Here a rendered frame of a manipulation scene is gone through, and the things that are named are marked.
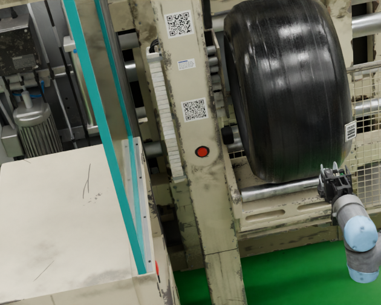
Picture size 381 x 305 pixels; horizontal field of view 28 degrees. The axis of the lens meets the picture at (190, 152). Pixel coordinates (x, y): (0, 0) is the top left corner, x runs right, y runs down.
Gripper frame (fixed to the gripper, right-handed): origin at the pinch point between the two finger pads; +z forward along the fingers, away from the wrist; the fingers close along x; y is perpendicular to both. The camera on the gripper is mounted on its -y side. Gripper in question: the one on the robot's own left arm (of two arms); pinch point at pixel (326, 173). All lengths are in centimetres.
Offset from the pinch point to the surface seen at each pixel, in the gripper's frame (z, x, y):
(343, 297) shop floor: 66, -16, -104
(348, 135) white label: 9.0, -9.1, 5.7
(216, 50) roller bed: 72, 20, 14
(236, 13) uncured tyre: 36, 15, 39
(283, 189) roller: 23.8, 9.2, -17.7
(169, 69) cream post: 26, 38, 29
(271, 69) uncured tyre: 13.2, 9.9, 28.5
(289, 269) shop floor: 87, 2, -101
